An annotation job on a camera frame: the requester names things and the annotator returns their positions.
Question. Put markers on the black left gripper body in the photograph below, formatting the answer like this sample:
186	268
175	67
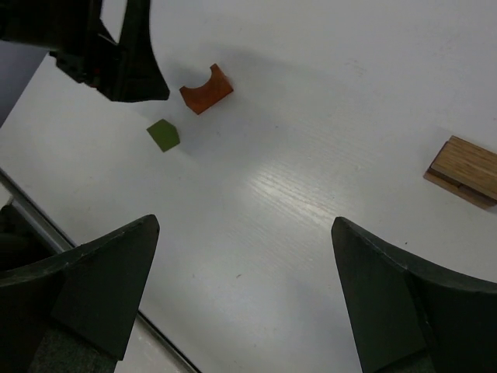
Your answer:
82	36

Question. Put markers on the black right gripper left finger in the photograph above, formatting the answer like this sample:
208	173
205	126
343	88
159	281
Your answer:
93	295

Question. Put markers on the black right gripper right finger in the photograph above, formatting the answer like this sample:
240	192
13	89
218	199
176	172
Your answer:
408	312

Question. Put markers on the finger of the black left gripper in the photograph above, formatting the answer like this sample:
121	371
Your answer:
127	71

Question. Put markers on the green triangular wood block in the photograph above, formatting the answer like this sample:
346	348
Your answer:
164	134

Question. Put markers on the orange arch wood block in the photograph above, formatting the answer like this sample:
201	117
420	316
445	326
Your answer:
202	98

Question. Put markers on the light oak rectangular block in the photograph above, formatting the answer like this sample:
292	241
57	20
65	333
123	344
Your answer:
469	164

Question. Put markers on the walnut base block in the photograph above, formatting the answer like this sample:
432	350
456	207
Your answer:
459	189

